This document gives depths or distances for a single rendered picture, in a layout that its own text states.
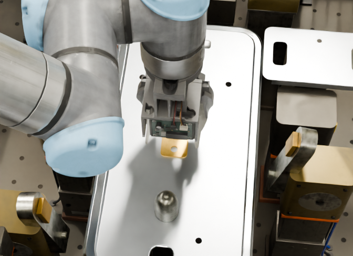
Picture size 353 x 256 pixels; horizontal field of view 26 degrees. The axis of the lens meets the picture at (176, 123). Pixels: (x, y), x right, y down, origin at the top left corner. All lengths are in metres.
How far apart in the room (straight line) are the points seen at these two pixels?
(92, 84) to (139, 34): 0.10
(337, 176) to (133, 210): 0.28
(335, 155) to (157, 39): 0.35
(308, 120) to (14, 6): 0.75
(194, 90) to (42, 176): 0.54
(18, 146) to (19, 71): 0.80
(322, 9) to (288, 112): 0.52
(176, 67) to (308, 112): 0.35
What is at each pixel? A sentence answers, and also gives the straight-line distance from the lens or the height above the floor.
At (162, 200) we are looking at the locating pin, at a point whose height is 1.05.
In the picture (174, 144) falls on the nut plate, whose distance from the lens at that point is 1.09.
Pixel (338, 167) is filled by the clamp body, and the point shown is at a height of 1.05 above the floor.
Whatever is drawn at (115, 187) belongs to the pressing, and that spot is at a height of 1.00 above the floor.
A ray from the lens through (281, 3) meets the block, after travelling 1.22.
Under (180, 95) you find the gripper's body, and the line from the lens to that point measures 0.88.
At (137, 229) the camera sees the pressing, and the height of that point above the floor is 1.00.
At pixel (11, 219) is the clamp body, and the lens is 0.99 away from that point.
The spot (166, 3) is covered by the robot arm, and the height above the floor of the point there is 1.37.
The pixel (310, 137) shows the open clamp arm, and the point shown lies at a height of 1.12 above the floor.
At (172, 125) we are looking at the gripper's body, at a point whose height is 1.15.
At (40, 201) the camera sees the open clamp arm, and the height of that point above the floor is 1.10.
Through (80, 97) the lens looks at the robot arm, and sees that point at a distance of 0.70.
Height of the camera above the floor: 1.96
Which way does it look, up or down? 60 degrees down
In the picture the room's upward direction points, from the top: straight up
